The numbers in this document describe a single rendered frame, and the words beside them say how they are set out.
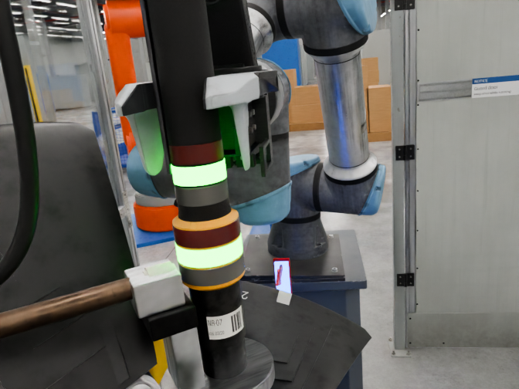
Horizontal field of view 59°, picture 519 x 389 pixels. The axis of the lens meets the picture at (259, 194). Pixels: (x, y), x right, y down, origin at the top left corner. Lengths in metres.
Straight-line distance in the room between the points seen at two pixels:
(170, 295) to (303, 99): 9.30
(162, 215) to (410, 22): 2.89
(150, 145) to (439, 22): 1.88
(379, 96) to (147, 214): 4.77
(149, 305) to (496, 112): 2.00
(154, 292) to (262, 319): 0.27
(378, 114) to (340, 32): 7.11
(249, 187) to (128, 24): 3.83
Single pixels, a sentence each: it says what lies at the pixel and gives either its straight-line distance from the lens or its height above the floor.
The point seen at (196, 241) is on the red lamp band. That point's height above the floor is 1.38.
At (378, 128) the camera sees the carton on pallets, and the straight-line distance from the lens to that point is 7.93.
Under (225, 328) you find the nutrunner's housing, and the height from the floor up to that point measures 1.31.
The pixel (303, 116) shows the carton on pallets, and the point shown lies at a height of 0.27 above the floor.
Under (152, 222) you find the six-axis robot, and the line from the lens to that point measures 4.32.
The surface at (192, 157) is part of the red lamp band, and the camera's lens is 0.27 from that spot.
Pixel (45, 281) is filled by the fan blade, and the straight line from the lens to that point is 0.34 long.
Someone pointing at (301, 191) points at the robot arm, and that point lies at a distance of 1.04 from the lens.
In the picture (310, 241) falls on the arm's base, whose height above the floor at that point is 1.06.
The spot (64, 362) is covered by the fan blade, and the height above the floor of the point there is 1.31.
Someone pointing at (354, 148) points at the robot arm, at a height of 1.29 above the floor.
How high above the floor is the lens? 1.48
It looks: 16 degrees down
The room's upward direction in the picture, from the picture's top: 6 degrees counter-clockwise
